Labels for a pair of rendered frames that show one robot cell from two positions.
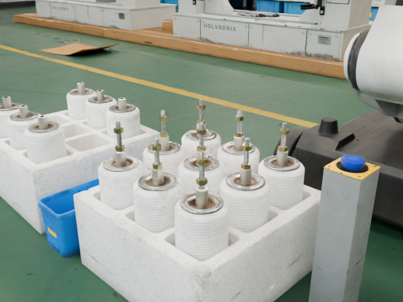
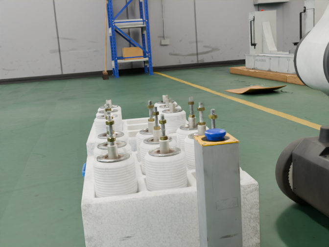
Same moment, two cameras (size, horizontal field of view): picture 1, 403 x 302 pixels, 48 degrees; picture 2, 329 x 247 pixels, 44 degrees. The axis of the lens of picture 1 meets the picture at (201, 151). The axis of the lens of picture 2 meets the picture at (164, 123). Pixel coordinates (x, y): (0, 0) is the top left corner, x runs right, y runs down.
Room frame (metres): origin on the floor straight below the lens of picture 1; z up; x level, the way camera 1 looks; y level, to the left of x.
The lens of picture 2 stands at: (0.05, -0.64, 0.50)
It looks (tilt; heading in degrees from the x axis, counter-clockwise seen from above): 11 degrees down; 37
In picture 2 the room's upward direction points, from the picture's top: 4 degrees counter-clockwise
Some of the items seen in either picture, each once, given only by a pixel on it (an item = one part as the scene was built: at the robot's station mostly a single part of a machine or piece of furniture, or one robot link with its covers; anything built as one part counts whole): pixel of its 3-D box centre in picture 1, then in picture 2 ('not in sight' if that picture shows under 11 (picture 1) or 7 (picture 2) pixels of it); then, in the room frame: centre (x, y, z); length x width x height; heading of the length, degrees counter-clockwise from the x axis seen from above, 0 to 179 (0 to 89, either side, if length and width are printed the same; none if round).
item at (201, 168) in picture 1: (201, 171); (110, 131); (0.69, 0.00, 0.31); 0.01 x 0.01 x 0.08
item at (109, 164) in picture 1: (121, 163); (110, 135); (0.86, 0.17, 0.25); 0.08 x 0.08 x 0.01
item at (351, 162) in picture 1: (352, 163); (215, 135); (0.71, -0.26, 0.32); 0.04 x 0.04 x 0.02
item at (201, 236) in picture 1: (201, 247); (117, 195); (0.69, 0.00, 0.16); 0.10 x 0.10 x 0.18
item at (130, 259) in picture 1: (201, 229); (162, 199); (0.86, 0.00, 0.09); 0.39 x 0.39 x 0.18; 45
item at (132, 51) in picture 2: not in sight; (132, 53); (5.26, 3.89, 0.36); 0.31 x 0.25 x 0.20; 138
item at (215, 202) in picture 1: (201, 203); (113, 157); (0.69, 0.00, 0.25); 0.08 x 0.08 x 0.01
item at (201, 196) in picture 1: (201, 196); (112, 152); (0.69, 0.00, 0.26); 0.02 x 0.02 x 0.03
